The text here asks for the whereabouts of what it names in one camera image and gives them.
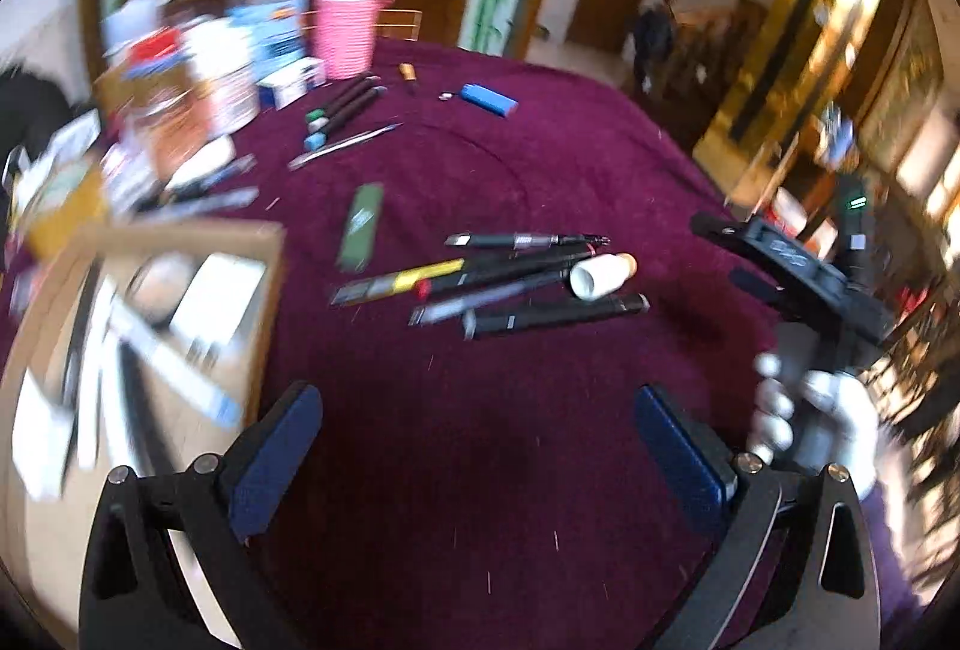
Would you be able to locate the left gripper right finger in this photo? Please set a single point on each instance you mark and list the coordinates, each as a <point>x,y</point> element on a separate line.
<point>823,590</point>

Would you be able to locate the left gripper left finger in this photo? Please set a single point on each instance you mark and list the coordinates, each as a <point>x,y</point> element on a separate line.
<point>134,594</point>

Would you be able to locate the white marker tube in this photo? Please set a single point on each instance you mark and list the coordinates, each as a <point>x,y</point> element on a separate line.
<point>191,385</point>

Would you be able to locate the cardboard tray box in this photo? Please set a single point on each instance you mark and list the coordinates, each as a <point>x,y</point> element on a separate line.
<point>126,416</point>

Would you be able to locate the black marker grey cap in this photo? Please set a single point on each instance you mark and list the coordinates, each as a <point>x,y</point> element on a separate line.
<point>480,324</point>

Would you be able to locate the yellow black utility knife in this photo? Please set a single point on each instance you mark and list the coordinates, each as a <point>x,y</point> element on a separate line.
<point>392,284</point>

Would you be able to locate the white gloved right hand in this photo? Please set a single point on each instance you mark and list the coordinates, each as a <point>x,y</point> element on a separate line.
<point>822,419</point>

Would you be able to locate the white power adapter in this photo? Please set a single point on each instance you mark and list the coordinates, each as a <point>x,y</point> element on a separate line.
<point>40,440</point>

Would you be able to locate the black tape roll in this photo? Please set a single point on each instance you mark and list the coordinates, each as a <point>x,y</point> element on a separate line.
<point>157,289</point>

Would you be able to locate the person in dark jacket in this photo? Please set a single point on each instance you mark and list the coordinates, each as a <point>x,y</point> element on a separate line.
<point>653,35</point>

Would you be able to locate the blue lighter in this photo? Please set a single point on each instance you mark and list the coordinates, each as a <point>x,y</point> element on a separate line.
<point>495,103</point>

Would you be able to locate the silver blue pen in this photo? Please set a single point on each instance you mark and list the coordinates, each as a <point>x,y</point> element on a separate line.
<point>332,148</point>

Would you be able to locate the small orange screwdriver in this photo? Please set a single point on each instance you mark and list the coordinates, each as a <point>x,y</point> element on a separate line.
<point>408,74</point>

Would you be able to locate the pink knit covered bottle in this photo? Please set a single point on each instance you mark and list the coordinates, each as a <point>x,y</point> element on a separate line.
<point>343,35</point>

